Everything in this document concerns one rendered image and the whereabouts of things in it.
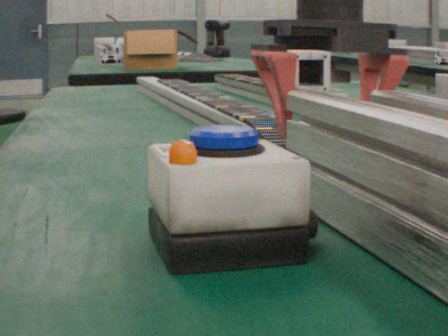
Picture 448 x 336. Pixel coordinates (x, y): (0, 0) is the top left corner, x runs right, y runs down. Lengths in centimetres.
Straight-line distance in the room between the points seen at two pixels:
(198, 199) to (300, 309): 8
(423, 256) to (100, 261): 18
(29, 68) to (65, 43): 71
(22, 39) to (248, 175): 1115
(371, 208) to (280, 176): 6
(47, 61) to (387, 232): 1114
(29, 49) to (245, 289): 1116
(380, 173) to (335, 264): 6
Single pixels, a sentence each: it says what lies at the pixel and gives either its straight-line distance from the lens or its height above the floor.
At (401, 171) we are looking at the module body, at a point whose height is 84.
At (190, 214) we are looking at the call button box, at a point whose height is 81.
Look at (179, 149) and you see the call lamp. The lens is 37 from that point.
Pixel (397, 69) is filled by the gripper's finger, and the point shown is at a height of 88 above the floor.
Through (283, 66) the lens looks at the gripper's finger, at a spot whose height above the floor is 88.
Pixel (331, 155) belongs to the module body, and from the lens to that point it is 47.
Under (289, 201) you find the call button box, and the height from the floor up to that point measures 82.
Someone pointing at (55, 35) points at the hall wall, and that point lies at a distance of 1148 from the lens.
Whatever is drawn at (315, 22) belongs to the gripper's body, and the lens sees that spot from 56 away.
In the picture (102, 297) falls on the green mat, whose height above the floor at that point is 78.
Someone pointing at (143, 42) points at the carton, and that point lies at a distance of 264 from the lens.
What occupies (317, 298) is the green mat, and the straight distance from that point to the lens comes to 35.
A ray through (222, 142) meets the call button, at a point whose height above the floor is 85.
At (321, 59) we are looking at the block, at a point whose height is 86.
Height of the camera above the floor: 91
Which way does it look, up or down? 11 degrees down
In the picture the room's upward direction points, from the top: straight up
